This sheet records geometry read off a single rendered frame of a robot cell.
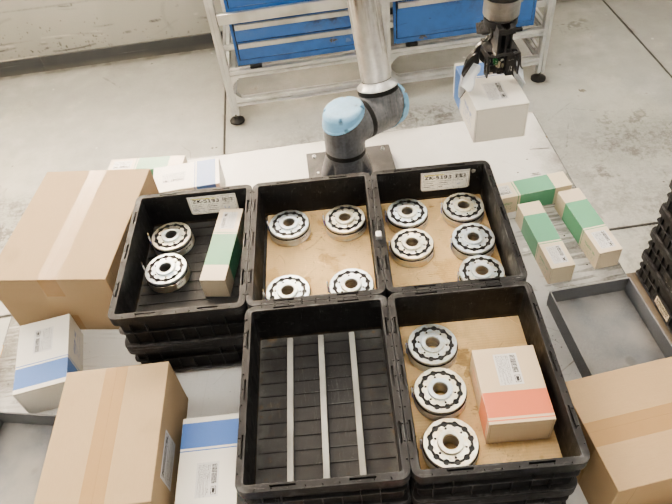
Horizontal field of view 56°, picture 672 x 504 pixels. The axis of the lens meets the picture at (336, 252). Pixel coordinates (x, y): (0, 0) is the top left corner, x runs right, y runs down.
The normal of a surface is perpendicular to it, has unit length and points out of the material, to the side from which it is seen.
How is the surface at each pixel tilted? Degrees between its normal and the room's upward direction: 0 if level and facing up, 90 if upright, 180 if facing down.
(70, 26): 90
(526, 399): 0
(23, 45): 90
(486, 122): 90
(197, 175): 0
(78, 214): 0
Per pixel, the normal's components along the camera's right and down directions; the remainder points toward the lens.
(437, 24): 0.11, 0.72
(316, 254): -0.09, -0.68
